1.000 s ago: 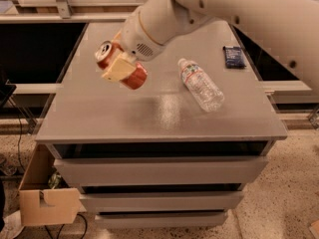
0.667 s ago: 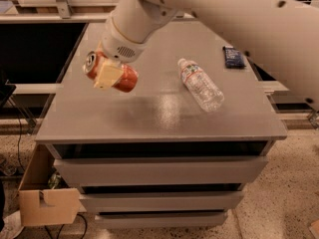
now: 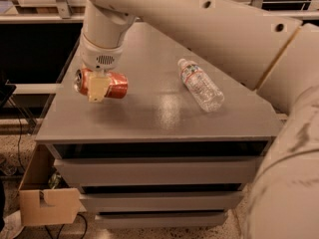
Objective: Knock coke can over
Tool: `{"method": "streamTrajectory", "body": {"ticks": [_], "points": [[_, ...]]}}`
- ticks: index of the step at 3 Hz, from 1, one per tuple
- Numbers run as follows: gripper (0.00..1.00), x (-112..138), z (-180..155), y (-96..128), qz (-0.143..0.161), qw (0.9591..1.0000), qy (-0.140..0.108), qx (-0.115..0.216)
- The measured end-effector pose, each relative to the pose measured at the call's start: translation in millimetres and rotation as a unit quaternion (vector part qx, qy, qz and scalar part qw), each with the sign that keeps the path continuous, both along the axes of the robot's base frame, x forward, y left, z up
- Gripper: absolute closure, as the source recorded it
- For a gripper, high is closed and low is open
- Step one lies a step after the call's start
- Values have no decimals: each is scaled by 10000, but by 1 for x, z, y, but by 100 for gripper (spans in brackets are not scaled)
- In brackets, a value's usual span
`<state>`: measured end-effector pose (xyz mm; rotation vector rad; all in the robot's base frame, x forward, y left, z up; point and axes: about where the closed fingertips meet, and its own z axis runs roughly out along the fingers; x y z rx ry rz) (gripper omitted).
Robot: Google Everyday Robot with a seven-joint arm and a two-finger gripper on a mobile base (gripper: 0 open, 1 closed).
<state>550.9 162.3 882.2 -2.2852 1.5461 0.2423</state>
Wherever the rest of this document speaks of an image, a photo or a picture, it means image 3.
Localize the grey middle drawer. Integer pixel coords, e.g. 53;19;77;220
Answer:
80;191;243;212

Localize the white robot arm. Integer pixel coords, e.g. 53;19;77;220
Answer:
87;0;319;239

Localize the red Coca-Cola can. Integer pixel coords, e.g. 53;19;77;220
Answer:
74;68;128;99

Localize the black floor cable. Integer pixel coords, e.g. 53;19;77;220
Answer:
44;212;89;239

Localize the grey drawer cabinet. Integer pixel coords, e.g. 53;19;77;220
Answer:
36;23;282;215

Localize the black monitor corner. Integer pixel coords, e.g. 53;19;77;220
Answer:
0;82;16;108

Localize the brown cardboard box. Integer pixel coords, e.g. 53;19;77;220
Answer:
19;145;81;226

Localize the grey top drawer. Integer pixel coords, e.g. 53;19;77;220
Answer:
54;156;263;186

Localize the grey bottom drawer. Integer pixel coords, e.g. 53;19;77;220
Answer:
95;212;226;229

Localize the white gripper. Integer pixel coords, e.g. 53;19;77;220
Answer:
80;34;123;103

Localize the grey drawer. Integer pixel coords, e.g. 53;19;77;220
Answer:
95;212;226;229
80;191;243;212
54;156;263;186

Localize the clear plastic water bottle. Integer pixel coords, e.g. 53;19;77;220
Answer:
177;59;224;113

